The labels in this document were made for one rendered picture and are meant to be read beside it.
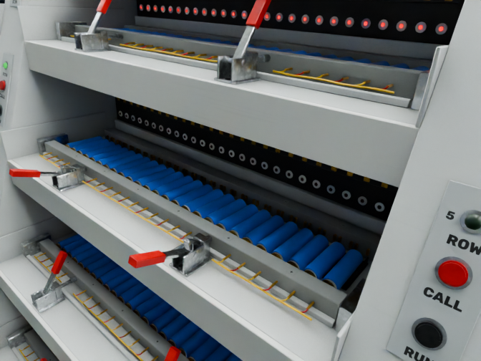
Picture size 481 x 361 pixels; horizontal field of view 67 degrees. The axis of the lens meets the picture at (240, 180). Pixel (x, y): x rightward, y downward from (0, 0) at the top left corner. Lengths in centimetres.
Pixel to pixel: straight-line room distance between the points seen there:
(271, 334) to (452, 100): 23
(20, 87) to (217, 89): 43
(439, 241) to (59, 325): 53
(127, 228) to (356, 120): 31
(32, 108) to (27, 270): 29
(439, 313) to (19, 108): 65
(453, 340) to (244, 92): 24
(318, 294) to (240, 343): 9
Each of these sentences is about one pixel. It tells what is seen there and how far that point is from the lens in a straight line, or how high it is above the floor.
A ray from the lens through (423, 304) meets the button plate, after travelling 27.
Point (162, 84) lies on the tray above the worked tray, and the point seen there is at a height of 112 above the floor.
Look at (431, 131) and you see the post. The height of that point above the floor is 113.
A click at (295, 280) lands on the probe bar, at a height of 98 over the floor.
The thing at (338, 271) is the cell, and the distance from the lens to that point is 38.
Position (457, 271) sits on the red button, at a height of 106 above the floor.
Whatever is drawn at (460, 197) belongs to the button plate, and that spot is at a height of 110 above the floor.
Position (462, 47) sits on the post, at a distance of 27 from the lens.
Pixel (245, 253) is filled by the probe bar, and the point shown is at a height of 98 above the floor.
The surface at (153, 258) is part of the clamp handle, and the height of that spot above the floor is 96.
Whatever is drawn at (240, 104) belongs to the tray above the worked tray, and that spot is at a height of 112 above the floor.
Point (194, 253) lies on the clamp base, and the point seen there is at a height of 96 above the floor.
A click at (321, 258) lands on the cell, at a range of 40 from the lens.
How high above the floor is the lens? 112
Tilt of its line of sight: 11 degrees down
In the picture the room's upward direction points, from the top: 15 degrees clockwise
